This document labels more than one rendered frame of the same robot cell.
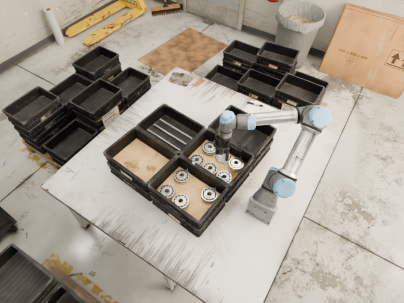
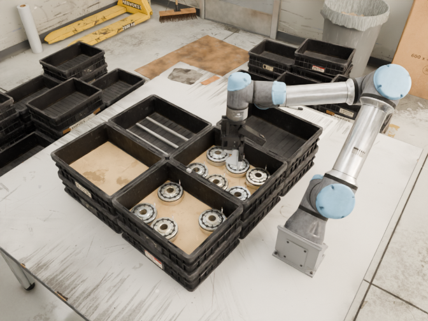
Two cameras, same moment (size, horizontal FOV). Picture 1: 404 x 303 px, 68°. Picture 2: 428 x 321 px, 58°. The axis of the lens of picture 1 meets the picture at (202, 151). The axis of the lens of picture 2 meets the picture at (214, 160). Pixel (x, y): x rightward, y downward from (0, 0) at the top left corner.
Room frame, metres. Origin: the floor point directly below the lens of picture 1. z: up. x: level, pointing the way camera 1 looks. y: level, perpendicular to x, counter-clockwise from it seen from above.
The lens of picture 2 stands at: (-0.01, -0.12, 2.01)
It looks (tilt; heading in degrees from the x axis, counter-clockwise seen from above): 43 degrees down; 4
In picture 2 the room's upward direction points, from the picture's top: straight up
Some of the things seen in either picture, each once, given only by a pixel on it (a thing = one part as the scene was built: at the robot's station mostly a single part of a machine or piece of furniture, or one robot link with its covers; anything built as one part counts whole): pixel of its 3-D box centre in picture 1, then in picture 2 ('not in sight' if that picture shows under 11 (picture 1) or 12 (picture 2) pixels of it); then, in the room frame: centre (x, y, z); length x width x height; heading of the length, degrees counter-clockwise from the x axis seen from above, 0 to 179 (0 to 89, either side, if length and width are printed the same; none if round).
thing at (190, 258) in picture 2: (187, 187); (177, 205); (0.92, 0.08, 0.92); 0.40 x 0.30 x 0.02; 54
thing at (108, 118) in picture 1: (111, 116); (85, 128); (1.98, 0.87, 0.41); 0.31 x 0.02 x 0.16; 149
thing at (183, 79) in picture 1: (180, 78); (184, 74); (2.21, 0.22, 0.71); 0.22 x 0.19 x 0.01; 59
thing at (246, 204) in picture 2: (217, 156); (227, 162); (1.16, -0.10, 0.92); 0.40 x 0.30 x 0.02; 54
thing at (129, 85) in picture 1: (130, 94); (116, 103); (2.42, 0.79, 0.31); 0.40 x 0.30 x 0.34; 149
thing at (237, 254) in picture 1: (201, 183); (207, 221); (1.30, 0.00, 0.35); 1.60 x 1.60 x 0.70; 59
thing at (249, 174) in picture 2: (235, 163); (258, 176); (1.15, -0.23, 0.86); 0.10 x 0.10 x 0.01
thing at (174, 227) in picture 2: (180, 201); (164, 228); (0.86, 0.12, 0.86); 0.10 x 0.10 x 0.01
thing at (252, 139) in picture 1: (241, 133); (267, 136); (1.41, -0.28, 0.87); 0.40 x 0.30 x 0.11; 54
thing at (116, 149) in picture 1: (141, 159); (109, 167); (1.16, 0.40, 0.87); 0.40 x 0.30 x 0.11; 54
